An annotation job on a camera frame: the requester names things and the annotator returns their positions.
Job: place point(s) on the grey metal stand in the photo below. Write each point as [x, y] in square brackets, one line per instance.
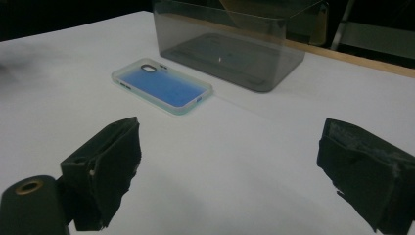
[378, 37]

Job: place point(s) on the blue translucent phone case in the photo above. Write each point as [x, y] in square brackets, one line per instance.
[163, 87]

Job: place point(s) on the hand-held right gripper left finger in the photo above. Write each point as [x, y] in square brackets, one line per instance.
[101, 176]

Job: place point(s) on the smoky transparent plastic box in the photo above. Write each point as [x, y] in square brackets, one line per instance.
[228, 60]

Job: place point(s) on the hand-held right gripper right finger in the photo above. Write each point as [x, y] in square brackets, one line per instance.
[372, 176]

